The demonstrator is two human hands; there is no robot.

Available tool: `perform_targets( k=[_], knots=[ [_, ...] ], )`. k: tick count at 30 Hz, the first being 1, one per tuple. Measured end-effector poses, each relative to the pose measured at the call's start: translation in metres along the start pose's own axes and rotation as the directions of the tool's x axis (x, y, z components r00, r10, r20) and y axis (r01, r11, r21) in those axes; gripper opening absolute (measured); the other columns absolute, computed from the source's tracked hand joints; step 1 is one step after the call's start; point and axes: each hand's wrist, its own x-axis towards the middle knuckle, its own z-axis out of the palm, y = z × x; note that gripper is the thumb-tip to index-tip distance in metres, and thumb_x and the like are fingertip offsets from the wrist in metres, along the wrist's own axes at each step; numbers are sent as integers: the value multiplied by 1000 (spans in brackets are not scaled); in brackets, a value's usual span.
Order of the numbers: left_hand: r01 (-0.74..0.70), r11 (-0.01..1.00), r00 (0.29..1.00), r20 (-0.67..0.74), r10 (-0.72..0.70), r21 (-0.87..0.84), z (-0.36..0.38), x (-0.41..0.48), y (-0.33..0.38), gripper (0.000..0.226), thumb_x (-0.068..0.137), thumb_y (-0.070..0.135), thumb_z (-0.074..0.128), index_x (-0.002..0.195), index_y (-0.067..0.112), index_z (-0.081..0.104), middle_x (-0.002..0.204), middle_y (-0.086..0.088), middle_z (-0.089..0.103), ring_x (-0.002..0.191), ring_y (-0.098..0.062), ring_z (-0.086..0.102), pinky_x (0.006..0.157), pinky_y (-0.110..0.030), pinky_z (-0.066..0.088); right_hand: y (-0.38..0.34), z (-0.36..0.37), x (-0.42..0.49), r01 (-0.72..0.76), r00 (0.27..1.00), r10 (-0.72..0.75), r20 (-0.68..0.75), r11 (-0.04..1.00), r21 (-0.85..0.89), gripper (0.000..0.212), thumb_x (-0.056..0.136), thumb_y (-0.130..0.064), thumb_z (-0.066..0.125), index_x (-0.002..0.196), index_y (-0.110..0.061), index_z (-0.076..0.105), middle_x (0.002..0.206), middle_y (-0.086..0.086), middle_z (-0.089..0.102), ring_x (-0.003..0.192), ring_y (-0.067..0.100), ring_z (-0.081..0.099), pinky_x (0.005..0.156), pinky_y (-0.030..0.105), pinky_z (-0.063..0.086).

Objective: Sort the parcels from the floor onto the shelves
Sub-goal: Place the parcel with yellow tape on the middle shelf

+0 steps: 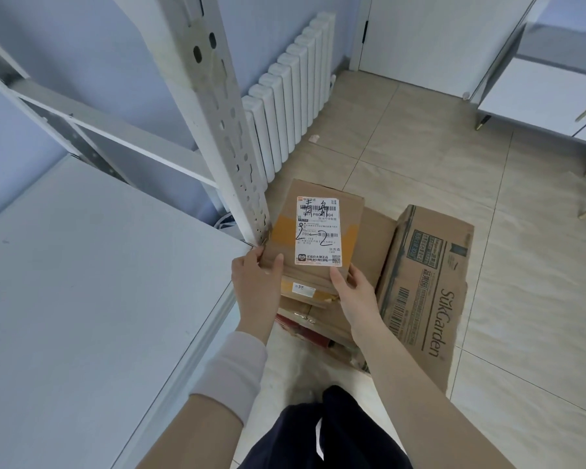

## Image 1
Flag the person's right forearm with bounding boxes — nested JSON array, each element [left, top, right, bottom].
[[356, 317, 516, 469]]

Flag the white metal shelf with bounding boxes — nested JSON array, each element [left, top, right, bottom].
[[0, 0, 274, 469]]

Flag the person's dark trousers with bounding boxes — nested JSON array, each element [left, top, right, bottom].
[[229, 385, 413, 469]]

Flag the person's left forearm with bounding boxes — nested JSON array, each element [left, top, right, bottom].
[[136, 395, 245, 469]]

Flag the brown box yellow tape 2-2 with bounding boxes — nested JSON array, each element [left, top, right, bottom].
[[263, 178, 366, 298]]

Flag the white radiator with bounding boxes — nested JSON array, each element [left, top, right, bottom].
[[242, 12, 337, 184]]

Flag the white wristband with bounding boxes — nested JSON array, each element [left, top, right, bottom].
[[190, 330, 268, 425]]

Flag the white door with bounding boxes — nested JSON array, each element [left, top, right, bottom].
[[349, 0, 538, 101]]

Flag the long brown box 2-2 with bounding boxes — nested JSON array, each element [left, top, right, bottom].
[[374, 205, 475, 394]]

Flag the person's left hand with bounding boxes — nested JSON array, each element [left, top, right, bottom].
[[230, 245, 285, 345]]

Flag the person's right hand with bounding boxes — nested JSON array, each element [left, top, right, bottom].
[[329, 263, 387, 347]]

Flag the white grey low cabinet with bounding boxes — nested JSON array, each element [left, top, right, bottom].
[[468, 21, 586, 150]]

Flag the stack of cardboard parcels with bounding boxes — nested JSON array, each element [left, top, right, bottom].
[[273, 207, 401, 372]]

